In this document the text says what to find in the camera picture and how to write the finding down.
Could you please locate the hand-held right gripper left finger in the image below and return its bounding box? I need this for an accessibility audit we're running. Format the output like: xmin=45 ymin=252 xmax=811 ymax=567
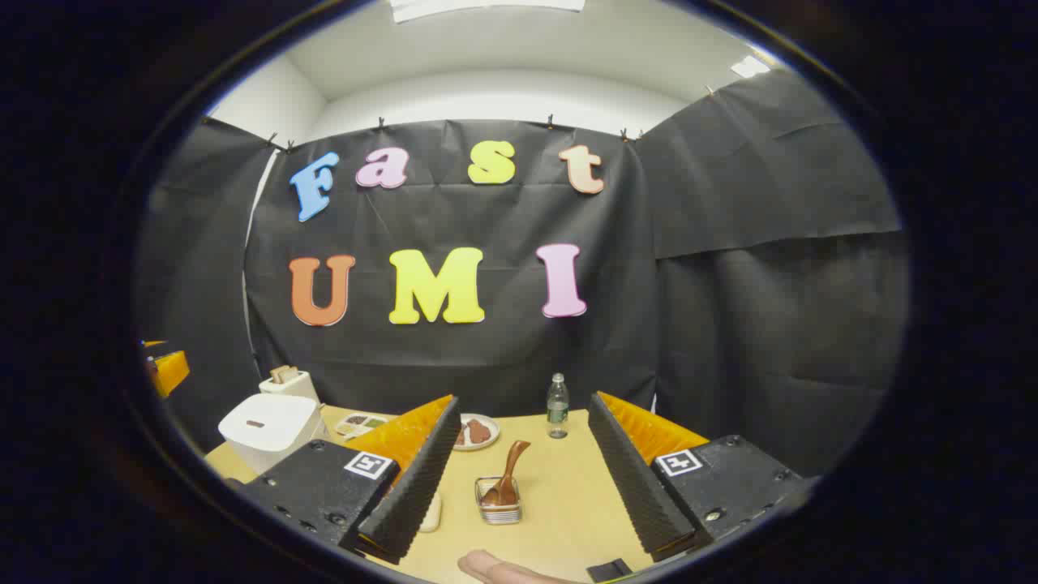
xmin=235 ymin=395 xmax=461 ymax=566

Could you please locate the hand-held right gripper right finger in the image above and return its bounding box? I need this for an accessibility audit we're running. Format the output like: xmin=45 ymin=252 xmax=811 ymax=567
xmin=587 ymin=391 xmax=816 ymax=562

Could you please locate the metal wire chopstick holder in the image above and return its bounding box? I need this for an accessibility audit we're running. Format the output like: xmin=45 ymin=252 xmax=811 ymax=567
xmin=474 ymin=476 xmax=522 ymax=526

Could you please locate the brown wooden spoon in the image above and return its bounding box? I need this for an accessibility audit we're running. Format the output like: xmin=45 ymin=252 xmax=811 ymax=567
xmin=480 ymin=440 xmax=532 ymax=508

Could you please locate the white rice cooker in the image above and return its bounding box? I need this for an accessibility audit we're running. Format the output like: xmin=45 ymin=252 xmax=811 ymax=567
xmin=217 ymin=393 xmax=329 ymax=475

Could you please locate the round white plate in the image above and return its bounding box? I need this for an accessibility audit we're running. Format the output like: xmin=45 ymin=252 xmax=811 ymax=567
xmin=454 ymin=413 xmax=500 ymax=452

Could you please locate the white divided food tray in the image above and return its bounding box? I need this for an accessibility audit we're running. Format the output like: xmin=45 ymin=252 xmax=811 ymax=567
xmin=335 ymin=413 xmax=390 ymax=440

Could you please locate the clear green-label water bottle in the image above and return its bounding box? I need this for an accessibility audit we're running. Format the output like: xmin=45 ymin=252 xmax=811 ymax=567
xmin=547 ymin=373 xmax=570 ymax=440

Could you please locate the white toaster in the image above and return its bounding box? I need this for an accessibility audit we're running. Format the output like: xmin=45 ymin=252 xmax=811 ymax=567
xmin=258 ymin=367 xmax=321 ymax=404

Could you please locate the black backdrop cloth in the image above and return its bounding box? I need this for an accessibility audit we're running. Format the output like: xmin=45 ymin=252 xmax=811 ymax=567
xmin=134 ymin=69 xmax=909 ymax=479

